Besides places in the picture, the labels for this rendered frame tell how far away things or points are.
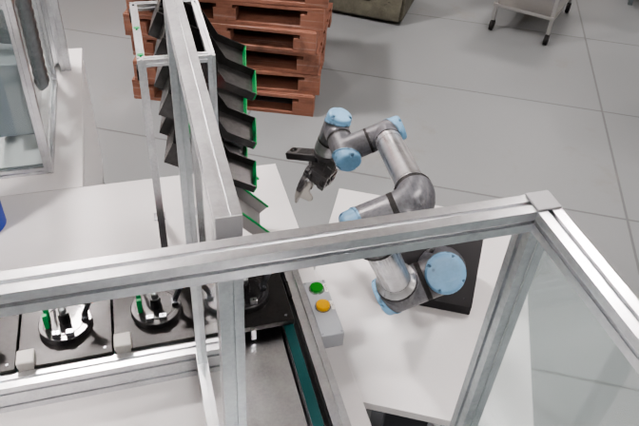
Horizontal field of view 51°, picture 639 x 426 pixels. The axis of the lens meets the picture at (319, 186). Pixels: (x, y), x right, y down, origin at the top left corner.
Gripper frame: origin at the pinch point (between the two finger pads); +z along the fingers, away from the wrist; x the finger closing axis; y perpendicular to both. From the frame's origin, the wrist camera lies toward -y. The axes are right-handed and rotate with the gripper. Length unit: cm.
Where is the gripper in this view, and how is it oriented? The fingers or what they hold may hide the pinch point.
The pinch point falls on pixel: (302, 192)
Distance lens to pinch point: 218.2
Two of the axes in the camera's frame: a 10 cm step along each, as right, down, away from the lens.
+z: -2.9, 6.9, 6.6
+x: 5.1, -4.7, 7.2
